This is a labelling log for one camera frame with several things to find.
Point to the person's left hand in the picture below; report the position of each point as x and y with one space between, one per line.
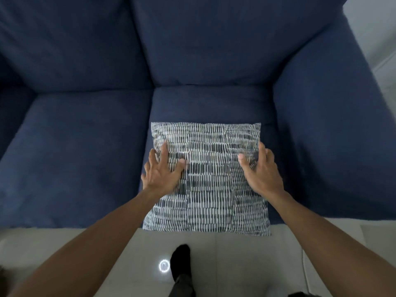
161 179

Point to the person's black sock foot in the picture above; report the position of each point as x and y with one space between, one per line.
180 259

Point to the person's right forearm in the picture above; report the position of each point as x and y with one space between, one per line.
334 247

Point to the dark blue sofa back cushion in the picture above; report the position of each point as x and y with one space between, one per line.
229 37
68 40

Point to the person's right middle finger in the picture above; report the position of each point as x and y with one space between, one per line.
270 156

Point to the person's right hand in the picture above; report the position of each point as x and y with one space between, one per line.
266 179

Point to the person's left forearm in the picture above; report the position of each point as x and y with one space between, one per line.
86 247

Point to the black white patterned throw pillow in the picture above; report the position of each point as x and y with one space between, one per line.
210 182

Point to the person's grey trouser leg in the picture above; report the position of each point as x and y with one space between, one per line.
182 286

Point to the dark blue fabric sofa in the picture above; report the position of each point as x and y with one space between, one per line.
328 126

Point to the person's left middle finger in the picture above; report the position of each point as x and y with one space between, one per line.
153 159

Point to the person's left thumb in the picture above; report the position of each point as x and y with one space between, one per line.
179 170

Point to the person's right thumb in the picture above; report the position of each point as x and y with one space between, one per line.
246 163

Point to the person's left little finger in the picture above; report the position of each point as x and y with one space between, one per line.
144 179

